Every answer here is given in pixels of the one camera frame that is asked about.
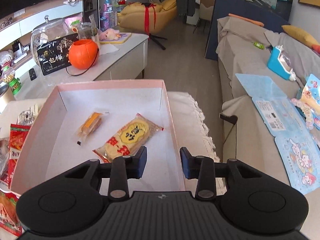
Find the white coffee table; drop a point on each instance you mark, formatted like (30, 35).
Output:
(127, 62)

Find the white table cloth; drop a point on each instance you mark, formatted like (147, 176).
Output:
(190, 130)

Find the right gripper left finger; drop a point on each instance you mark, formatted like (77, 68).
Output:
(125, 168)

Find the yellow rice cracker pack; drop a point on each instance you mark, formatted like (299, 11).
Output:
(128, 140)

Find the pink plush toy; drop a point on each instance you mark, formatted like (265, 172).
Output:
(109, 35)

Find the yellow sofa chair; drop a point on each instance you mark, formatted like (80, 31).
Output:
(148, 18)

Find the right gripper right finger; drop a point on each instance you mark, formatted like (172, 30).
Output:
(202, 169)

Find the teal toy device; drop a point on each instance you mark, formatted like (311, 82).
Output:
(280, 64)

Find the large glass jar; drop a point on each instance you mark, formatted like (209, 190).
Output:
(46, 32)

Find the red chip bag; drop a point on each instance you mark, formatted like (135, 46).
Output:
(9, 220)

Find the grey covered sofa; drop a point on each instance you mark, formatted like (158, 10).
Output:
(261, 74)

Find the black plum gift box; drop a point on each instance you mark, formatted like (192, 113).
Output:
(53, 55)

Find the yellow cushion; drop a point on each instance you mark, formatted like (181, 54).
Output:
(300, 35)

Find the pink rectangular box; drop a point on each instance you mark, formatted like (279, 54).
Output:
(50, 147)

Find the green gumball machine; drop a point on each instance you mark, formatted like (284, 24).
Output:
(8, 77)

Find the small orange cake packet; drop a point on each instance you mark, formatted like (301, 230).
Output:
(90, 125)

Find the black remote control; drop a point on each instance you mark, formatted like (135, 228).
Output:
(32, 74)

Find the light blue cartoon card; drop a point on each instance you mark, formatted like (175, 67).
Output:
(295, 144)

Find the red spicy snack packet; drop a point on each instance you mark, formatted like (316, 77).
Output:
(11, 149)

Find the orange pumpkin bucket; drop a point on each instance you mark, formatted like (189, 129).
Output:
(83, 54)

